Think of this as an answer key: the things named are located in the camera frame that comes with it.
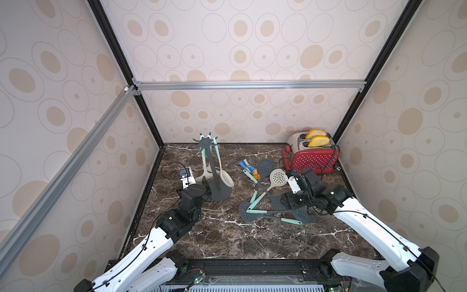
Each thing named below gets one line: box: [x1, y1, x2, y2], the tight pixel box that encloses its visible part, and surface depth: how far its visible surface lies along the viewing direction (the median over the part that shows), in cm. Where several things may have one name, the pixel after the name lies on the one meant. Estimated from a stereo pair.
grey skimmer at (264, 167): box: [257, 158, 275, 182], surface depth 108 cm
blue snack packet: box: [237, 158, 256, 174], surface depth 108 cm
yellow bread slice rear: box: [305, 128, 327, 140], surface depth 99 cm
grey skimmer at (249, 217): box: [238, 201, 271, 223], surface depth 91 cm
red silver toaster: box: [282, 132, 340, 174], surface depth 99 cm
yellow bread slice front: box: [307, 135, 331, 148], surface depth 96 cm
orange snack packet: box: [251, 168, 261, 181], surface depth 106 cm
